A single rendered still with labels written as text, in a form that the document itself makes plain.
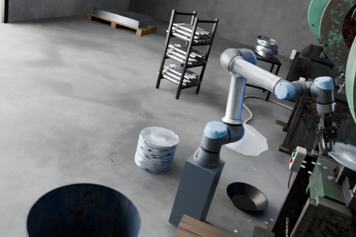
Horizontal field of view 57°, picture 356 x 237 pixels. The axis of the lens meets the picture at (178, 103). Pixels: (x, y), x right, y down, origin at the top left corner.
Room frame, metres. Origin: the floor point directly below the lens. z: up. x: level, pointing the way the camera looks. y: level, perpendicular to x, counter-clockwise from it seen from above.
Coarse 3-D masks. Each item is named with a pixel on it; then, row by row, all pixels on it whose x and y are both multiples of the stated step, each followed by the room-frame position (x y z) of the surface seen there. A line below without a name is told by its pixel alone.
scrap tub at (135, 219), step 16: (48, 192) 1.04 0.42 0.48; (64, 192) 1.10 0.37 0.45; (80, 192) 1.14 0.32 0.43; (96, 192) 1.16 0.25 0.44; (112, 192) 1.15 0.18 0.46; (32, 208) 0.95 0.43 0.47; (48, 208) 1.04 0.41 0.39; (64, 208) 1.10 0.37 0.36; (80, 208) 1.14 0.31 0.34; (96, 208) 1.15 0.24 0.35; (112, 208) 1.15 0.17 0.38; (128, 208) 1.11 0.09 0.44; (32, 224) 0.95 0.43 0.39; (48, 224) 1.05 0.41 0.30; (64, 224) 1.10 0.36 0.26; (80, 224) 1.14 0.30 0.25; (96, 224) 1.15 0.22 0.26; (112, 224) 1.14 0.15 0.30; (128, 224) 1.09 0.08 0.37
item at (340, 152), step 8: (328, 144) 1.51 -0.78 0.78; (336, 144) 1.53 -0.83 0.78; (344, 144) 1.56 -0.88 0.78; (328, 152) 1.41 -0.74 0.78; (336, 152) 1.44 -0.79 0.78; (344, 152) 1.45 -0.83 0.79; (352, 152) 1.47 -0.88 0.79; (336, 160) 1.35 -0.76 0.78; (344, 160) 1.37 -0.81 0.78; (352, 160) 1.38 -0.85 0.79; (352, 168) 1.30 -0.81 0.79
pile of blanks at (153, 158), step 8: (144, 144) 2.05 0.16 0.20; (152, 144) 2.04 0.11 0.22; (176, 144) 2.13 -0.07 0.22; (136, 152) 2.14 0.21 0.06; (144, 152) 2.05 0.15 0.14; (152, 152) 2.04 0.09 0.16; (160, 152) 2.03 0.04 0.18; (168, 152) 2.06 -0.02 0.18; (136, 160) 2.09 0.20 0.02; (144, 160) 2.04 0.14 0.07; (152, 160) 2.03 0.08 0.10; (160, 160) 2.03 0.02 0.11; (168, 160) 2.08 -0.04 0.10; (144, 168) 2.03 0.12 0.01; (152, 168) 2.03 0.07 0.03; (160, 168) 2.04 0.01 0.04; (168, 168) 2.10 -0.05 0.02
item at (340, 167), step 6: (318, 144) 1.50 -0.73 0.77; (324, 150) 1.43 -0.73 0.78; (324, 156) 1.39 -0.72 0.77; (330, 156) 1.39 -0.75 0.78; (336, 168) 1.46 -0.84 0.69; (342, 168) 1.39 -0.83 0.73; (348, 168) 1.38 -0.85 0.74; (336, 174) 1.42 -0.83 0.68; (342, 174) 1.39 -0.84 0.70; (348, 174) 1.38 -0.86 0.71; (354, 174) 1.37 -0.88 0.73; (336, 180) 1.39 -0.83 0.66; (342, 180) 1.38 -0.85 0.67
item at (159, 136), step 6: (156, 126) 2.30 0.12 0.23; (144, 132) 2.17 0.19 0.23; (150, 132) 2.19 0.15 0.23; (156, 132) 2.21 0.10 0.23; (162, 132) 2.24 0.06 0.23; (168, 132) 2.27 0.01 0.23; (150, 138) 2.11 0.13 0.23; (156, 138) 2.12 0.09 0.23; (162, 138) 2.14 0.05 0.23; (168, 138) 2.18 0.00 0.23; (174, 138) 2.20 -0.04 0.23; (156, 144) 2.04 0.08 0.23; (162, 144) 2.06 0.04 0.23; (168, 144) 2.08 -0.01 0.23; (174, 144) 2.10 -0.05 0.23
